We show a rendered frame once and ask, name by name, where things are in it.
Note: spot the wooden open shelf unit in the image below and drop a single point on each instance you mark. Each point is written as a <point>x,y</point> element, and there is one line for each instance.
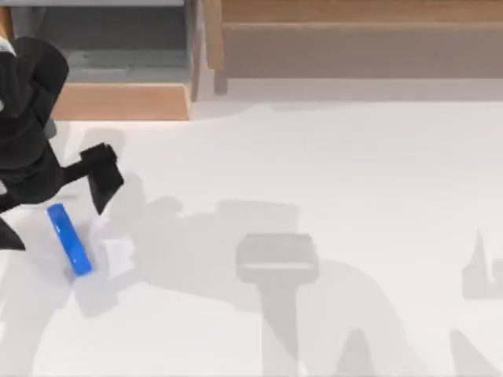
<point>353,43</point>

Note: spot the grey pierced drawer inside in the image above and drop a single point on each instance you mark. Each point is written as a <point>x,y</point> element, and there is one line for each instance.
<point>118,43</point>

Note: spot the pale wooden drawer front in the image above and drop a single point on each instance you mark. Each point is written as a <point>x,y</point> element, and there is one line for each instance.
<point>118,101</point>

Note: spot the blue rectangular bar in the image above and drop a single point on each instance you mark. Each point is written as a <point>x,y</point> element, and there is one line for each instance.
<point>70,239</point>

